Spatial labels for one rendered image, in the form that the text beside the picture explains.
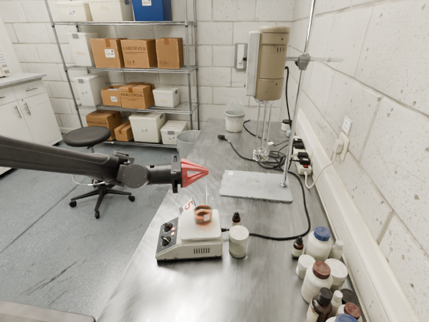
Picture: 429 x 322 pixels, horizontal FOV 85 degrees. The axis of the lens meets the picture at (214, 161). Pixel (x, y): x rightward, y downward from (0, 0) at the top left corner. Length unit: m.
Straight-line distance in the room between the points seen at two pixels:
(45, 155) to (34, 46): 3.53
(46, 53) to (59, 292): 2.92
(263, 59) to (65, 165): 0.64
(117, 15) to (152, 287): 2.53
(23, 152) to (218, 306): 0.54
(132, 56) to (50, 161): 2.42
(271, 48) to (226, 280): 0.70
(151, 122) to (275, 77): 2.22
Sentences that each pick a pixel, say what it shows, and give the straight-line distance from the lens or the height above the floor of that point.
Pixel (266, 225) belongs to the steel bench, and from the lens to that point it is 0.88.
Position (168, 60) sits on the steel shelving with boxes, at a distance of 2.70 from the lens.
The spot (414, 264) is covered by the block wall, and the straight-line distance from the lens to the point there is 0.67.
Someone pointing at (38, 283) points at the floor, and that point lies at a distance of 1.95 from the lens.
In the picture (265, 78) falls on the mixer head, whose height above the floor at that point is 1.21.
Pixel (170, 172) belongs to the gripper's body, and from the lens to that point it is 0.63.
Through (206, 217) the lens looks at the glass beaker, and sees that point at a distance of 0.71.
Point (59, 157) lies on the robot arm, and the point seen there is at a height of 1.15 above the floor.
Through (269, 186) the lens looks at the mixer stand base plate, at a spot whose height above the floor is 0.76.
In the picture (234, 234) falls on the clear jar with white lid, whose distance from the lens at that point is 0.73.
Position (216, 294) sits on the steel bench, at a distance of 0.71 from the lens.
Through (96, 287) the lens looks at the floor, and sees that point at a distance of 1.76.
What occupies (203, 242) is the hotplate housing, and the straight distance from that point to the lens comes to 0.72.
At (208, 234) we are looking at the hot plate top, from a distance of 0.72.
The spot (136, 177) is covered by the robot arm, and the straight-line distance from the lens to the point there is 0.57.
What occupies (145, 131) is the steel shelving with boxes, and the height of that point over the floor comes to 0.28.
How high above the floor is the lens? 1.36
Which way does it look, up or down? 29 degrees down
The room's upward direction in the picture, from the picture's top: straight up
